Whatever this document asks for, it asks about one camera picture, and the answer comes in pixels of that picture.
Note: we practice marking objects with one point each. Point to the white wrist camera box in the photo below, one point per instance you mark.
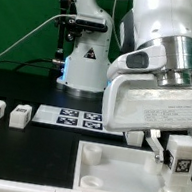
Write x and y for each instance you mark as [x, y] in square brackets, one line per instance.
[140, 61]

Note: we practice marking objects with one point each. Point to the white marker base plate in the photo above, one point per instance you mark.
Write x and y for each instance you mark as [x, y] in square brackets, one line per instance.
[65, 117]

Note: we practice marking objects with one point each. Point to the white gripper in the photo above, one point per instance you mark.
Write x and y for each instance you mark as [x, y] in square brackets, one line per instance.
[135, 102]

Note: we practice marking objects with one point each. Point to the black clamp stand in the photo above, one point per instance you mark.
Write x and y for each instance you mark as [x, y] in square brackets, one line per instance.
[67, 30]

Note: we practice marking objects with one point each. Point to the white square table top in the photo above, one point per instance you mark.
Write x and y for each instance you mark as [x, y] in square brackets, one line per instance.
[102, 168]

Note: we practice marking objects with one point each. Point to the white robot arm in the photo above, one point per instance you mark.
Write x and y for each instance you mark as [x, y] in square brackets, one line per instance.
[108, 29]

